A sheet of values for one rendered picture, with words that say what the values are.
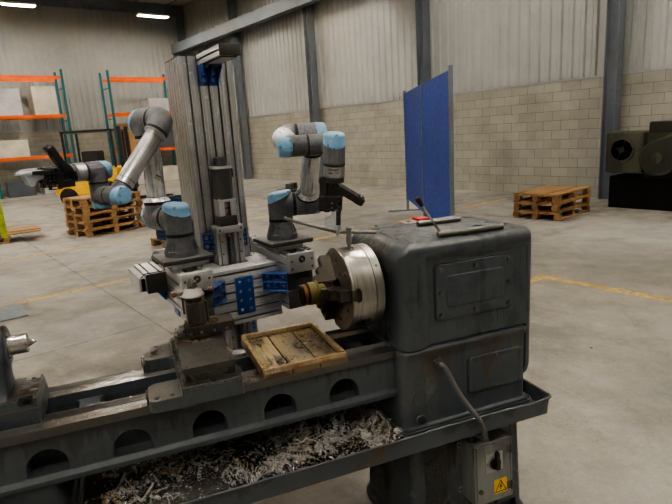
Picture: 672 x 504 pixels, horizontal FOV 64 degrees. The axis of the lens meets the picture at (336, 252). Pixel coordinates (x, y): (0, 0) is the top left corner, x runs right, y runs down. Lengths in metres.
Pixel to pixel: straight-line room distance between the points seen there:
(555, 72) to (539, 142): 1.49
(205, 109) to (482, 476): 1.97
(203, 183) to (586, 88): 10.63
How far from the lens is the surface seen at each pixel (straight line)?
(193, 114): 2.61
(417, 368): 2.02
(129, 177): 2.29
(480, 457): 2.28
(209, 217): 2.63
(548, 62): 13.01
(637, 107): 12.10
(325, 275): 1.99
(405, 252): 1.85
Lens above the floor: 1.65
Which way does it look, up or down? 13 degrees down
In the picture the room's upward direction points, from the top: 4 degrees counter-clockwise
